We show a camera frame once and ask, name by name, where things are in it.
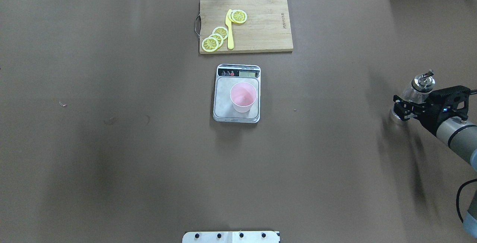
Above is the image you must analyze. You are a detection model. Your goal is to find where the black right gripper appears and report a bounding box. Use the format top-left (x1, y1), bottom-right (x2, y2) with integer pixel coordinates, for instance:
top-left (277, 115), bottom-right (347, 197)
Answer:
top-left (392, 95), bottom-right (457, 136)

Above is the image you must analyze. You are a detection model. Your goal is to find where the glass sauce bottle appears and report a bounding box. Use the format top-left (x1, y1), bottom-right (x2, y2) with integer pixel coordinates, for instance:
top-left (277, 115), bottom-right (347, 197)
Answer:
top-left (389, 69), bottom-right (436, 125)

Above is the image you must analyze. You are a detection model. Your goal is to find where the pink plastic cup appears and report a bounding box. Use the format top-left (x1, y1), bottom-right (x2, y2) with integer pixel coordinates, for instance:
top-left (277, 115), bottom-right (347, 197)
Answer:
top-left (230, 82), bottom-right (258, 113)

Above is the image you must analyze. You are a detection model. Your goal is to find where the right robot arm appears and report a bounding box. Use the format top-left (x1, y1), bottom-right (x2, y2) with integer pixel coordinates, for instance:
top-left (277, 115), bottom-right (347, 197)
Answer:
top-left (392, 85), bottom-right (477, 170)

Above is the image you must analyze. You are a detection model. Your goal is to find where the digital kitchen scale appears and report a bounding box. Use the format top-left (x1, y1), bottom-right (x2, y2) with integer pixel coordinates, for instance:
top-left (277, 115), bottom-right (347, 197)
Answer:
top-left (212, 64), bottom-right (261, 124)

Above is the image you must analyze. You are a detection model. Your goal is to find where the bamboo cutting board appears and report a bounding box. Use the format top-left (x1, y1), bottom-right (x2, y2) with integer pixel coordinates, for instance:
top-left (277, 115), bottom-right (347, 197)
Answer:
top-left (199, 0), bottom-right (294, 54)

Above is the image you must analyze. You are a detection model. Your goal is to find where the yellow plastic knife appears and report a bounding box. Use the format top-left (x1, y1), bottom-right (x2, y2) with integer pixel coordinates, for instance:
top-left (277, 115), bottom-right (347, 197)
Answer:
top-left (225, 9), bottom-right (234, 50)

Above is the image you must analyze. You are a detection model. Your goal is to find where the lemon slice upper right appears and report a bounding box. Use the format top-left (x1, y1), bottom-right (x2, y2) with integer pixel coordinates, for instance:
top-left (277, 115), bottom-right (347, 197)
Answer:
top-left (229, 10), bottom-right (248, 24)

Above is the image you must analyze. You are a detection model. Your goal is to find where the lemon slice middle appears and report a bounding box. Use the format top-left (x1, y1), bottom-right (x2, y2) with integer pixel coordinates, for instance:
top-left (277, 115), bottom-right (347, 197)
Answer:
top-left (209, 33), bottom-right (224, 48)

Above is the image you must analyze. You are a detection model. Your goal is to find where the lemon slice lower left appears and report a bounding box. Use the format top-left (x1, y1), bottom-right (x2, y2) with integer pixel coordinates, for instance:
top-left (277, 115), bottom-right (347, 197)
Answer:
top-left (201, 37), bottom-right (220, 53)

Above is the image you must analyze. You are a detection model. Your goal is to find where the black right camera cable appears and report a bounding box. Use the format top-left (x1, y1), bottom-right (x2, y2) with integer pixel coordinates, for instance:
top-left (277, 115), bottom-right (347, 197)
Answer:
top-left (456, 179), bottom-right (477, 223)

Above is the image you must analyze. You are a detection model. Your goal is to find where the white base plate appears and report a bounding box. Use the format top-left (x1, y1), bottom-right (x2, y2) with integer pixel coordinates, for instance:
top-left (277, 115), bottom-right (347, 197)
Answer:
top-left (182, 231), bottom-right (281, 243)

